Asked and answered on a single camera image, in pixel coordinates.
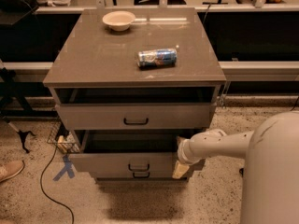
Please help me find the white paper bowl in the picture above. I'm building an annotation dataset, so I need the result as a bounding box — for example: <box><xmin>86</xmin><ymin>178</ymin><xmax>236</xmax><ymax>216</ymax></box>
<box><xmin>102</xmin><ymin>11</ymin><xmax>135</xmax><ymax>32</ymax></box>

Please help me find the black floor cable left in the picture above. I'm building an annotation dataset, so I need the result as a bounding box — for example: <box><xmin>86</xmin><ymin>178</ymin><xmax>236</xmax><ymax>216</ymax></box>
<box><xmin>39</xmin><ymin>143</ymin><xmax>76</xmax><ymax>224</ymax></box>

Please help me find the grey bottom drawer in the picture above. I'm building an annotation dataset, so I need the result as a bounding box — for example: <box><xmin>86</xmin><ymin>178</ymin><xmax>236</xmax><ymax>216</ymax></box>
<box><xmin>90</xmin><ymin>171</ymin><xmax>172</xmax><ymax>180</ymax></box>

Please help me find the blue white drink can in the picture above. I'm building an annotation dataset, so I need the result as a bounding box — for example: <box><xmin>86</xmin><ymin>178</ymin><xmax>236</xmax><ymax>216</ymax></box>
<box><xmin>136</xmin><ymin>49</ymin><xmax>178</xmax><ymax>68</ymax></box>

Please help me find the blue tape cross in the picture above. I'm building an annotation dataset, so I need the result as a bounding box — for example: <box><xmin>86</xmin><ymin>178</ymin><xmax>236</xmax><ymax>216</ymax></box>
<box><xmin>53</xmin><ymin>155</ymin><xmax>75</xmax><ymax>181</ymax></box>

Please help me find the black office chair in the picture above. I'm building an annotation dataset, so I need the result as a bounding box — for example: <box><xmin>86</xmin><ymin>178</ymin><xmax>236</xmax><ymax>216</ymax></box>
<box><xmin>0</xmin><ymin>0</ymin><xmax>38</xmax><ymax>27</ymax></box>

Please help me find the grey drawer cabinet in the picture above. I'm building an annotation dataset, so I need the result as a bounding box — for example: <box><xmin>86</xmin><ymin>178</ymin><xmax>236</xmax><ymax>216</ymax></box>
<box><xmin>43</xmin><ymin>7</ymin><xmax>227</xmax><ymax>183</ymax></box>

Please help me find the tan shoe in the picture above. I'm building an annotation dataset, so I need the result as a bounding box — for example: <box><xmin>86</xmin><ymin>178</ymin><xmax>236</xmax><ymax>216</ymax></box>
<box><xmin>0</xmin><ymin>161</ymin><xmax>25</xmax><ymax>182</ymax></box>

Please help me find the black tripod stand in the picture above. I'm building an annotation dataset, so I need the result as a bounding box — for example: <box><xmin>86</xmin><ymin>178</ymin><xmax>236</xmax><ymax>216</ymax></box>
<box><xmin>0</xmin><ymin>63</ymin><xmax>35</xmax><ymax>153</ymax></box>

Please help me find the grey top drawer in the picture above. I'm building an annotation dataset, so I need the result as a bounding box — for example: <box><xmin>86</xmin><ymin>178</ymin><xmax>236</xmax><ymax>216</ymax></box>
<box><xmin>56</xmin><ymin>104</ymin><xmax>216</xmax><ymax>130</ymax></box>

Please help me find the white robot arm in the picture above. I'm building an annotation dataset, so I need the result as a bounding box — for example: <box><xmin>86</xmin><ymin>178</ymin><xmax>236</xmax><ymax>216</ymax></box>
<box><xmin>173</xmin><ymin>111</ymin><xmax>299</xmax><ymax>224</ymax></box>

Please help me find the grey drawer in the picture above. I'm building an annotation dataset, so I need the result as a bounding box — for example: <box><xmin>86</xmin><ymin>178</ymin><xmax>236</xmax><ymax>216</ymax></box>
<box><xmin>90</xmin><ymin>171</ymin><xmax>172</xmax><ymax>180</ymax></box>
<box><xmin>56</xmin><ymin>104</ymin><xmax>216</xmax><ymax>130</ymax></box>
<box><xmin>68</xmin><ymin>129</ymin><xmax>206</xmax><ymax>174</ymax></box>

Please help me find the wire basket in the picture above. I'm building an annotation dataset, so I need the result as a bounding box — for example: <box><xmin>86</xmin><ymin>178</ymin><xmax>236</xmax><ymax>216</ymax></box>
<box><xmin>47</xmin><ymin>119</ymin><xmax>79</xmax><ymax>154</ymax></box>

